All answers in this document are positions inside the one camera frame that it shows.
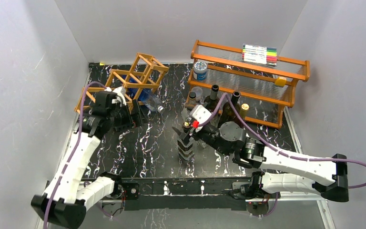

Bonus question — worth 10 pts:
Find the orange wooden wine rack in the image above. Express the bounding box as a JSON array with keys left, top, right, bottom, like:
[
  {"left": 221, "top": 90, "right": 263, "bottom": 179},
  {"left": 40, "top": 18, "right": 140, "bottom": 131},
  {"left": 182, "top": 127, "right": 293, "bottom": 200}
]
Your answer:
[{"left": 74, "top": 52, "right": 169, "bottom": 114}]

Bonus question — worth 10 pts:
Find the small clear plastic cup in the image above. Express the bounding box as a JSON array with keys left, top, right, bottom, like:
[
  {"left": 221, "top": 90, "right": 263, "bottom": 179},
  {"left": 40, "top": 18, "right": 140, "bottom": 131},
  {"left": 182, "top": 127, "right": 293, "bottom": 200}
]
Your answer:
[{"left": 191, "top": 86, "right": 203, "bottom": 101}]

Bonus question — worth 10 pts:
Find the clear glass bottle black cap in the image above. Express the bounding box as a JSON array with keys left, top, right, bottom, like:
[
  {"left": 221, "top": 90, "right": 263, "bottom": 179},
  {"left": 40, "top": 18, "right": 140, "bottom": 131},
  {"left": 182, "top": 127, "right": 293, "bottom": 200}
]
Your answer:
[{"left": 182, "top": 92, "right": 199, "bottom": 121}]

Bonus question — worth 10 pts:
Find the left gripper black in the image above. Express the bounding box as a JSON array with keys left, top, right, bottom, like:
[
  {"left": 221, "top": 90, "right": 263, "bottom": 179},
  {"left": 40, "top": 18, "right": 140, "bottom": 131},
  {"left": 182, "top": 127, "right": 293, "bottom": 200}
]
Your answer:
[{"left": 108, "top": 99, "right": 149, "bottom": 132}]

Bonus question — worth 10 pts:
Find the blue lidded jar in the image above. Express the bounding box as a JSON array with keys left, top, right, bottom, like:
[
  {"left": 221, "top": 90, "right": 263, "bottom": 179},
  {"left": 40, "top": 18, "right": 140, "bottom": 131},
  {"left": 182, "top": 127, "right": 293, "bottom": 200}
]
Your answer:
[{"left": 193, "top": 61, "right": 208, "bottom": 81}]

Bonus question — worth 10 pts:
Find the orange wooden shelf rack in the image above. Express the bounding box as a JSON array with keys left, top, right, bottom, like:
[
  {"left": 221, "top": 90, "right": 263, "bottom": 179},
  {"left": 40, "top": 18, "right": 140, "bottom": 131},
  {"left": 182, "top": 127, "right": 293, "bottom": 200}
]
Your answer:
[{"left": 188, "top": 40, "right": 310, "bottom": 129}]

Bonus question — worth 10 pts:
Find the yellow block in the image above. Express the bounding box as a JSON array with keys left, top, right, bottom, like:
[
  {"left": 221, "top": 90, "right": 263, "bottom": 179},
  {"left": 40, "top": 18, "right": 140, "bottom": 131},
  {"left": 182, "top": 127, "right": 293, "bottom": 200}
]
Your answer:
[{"left": 274, "top": 76, "right": 287, "bottom": 87}]

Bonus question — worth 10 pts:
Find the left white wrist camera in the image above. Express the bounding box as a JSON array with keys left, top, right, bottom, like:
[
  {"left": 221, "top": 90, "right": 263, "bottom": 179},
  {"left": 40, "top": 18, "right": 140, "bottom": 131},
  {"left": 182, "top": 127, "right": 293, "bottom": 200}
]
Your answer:
[{"left": 104, "top": 86, "right": 127, "bottom": 106}]

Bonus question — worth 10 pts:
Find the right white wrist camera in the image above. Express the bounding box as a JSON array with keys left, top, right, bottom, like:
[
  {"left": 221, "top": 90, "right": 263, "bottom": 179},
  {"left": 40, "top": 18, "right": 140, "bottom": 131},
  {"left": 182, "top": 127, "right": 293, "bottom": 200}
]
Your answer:
[{"left": 189, "top": 104, "right": 212, "bottom": 129}]

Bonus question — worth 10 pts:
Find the dark wine bottle cream label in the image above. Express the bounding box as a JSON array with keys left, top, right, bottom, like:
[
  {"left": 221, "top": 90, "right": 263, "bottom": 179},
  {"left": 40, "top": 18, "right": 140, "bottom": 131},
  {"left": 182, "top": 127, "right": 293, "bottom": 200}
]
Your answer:
[{"left": 218, "top": 91, "right": 241, "bottom": 128}]

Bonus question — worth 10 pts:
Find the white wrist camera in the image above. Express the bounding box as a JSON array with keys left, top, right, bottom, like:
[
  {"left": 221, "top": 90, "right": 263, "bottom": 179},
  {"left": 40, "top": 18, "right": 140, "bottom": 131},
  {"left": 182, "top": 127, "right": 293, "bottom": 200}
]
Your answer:
[
  {"left": 189, "top": 104, "right": 212, "bottom": 129},
  {"left": 104, "top": 86, "right": 127, "bottom": 106}
]

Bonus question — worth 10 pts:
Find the blue plastic bottle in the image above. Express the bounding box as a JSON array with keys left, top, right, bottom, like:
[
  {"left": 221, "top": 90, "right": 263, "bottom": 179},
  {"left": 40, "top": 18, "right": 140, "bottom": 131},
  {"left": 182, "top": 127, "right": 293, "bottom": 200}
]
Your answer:
[{"left": 128, "top": 78, "right": 164, "bottom": 114}]

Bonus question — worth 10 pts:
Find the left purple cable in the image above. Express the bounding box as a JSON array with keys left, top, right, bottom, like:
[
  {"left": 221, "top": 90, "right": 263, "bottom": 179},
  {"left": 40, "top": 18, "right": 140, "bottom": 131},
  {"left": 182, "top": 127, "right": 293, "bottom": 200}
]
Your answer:
[{"left": 42, "top": 81, "right": 108, "bottom": 229}]

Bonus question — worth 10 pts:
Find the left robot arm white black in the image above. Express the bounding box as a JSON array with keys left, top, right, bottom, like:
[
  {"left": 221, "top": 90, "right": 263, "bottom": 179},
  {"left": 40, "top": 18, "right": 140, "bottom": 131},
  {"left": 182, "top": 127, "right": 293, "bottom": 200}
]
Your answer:
[{"left": 30, "top": 87, "right": 148, "bottom": 229}]

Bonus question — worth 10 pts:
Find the marker pen pack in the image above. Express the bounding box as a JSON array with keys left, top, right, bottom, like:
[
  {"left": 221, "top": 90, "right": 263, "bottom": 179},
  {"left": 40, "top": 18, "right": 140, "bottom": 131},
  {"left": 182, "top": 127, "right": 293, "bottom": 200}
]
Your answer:
[{"left": 242, "top": 44, "right": 278, "bottom": 66}]

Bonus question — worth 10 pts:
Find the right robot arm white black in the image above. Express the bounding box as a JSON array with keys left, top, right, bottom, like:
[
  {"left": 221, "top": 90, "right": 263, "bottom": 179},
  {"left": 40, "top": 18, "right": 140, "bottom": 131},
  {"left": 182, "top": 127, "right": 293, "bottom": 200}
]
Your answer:
[{"left": 174, "top": 122, "right": 349, "bottom": 202}]

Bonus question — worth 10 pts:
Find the clear square bottle dark cap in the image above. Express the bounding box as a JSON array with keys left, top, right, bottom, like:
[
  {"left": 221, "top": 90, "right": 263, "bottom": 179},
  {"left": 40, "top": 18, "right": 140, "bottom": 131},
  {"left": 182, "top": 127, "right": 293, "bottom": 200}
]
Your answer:
[{"left": 183, "top": 116, "right": 193, "bottom": 136}]

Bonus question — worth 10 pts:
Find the dark wine bottle brown label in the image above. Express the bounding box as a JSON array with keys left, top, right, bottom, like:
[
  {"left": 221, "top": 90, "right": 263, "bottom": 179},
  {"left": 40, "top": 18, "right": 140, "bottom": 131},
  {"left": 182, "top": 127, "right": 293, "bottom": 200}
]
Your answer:
[{"left": 203, "top": 84, "right": 220, "bottom": 113}]

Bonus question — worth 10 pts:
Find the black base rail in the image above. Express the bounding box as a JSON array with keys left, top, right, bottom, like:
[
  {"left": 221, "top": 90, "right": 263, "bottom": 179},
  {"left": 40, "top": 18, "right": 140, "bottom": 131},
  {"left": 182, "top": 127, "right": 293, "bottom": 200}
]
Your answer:
[{"left": 102, "top": 177, "right": 280, "bottom": 212}]

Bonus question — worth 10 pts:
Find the brown wine bottle gold cap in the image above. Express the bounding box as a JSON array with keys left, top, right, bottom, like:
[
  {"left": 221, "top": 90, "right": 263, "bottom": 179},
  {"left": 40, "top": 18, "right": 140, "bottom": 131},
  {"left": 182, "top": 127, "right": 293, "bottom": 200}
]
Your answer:
[{"left": 239, "top": 103, "right": 250, "bottom": 121}]

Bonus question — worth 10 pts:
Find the clear glass bottle white label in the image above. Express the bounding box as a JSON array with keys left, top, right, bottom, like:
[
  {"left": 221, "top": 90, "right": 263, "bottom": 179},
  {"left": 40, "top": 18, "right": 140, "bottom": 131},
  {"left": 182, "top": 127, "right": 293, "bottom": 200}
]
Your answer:
[{"left": 197, "top": 139, "right": 208, "bottom": 149}]

